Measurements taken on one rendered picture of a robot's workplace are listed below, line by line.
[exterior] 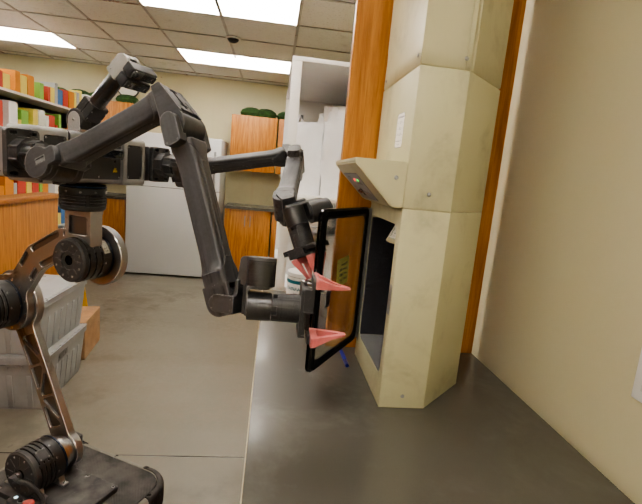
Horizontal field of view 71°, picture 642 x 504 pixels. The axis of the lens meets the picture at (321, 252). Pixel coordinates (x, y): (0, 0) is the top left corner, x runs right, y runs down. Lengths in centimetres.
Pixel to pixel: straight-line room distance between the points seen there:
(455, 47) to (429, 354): 68
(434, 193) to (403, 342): 35
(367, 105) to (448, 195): 45
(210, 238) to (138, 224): 520
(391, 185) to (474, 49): 33
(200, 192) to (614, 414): 95
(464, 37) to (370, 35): 40
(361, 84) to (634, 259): 81
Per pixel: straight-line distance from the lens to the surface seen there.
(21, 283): 200
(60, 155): 122
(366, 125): 136
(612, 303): 111
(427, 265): 104
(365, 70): 138
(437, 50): 105
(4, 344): 307
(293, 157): 152
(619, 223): 111
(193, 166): 97
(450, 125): 103
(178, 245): 604
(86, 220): 159
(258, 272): 87
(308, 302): 87
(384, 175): 98
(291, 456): 93
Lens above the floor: 146
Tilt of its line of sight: 10 degrees down
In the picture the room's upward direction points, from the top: 5 degrees clockwise
